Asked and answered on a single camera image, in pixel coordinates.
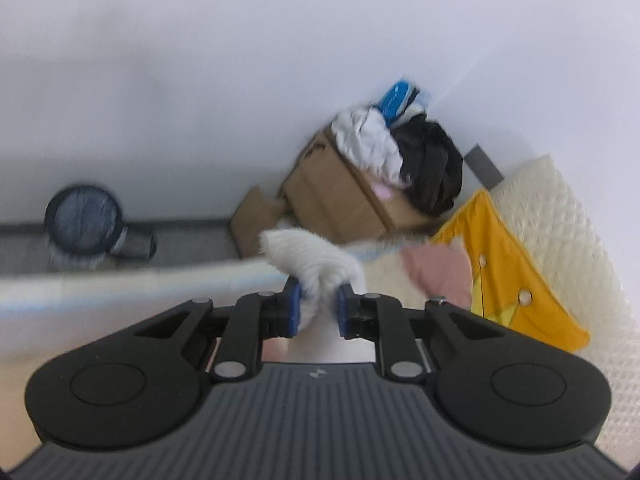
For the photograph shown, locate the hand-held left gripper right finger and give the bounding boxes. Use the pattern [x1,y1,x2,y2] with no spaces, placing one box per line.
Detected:
[337,284,506,382]

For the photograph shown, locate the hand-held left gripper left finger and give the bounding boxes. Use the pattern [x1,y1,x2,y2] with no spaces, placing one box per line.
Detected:
[132,277,303,382]

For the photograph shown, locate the white blue striped fleece blanket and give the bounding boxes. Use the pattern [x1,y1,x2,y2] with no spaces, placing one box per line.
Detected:
[0,227,436,363]

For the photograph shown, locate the black clothes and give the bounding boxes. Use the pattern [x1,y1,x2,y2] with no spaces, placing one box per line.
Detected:
[392,115,465,216]

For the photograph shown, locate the white crumpled clothes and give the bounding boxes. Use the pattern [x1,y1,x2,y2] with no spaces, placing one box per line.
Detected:
[330,105,416,188]

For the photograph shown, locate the patchwork quilt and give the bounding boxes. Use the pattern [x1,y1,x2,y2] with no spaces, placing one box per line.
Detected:
[402,242,475,311]

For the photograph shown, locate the cardboard box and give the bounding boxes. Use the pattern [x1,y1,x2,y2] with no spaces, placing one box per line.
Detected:
[230,125,441,261]

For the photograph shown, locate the yellow crown pillow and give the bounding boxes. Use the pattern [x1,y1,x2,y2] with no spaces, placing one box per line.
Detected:
[431,190,591,352]

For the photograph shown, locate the blue plastic packet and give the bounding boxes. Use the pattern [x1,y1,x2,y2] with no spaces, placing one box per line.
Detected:
[375,79,433,123]

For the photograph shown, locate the cream quilted headboard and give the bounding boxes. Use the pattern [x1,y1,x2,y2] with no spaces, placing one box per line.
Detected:
[430,154,640,461]

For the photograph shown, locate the grey wall socket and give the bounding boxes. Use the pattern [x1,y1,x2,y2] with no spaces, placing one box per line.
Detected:
[462,144,505,188]

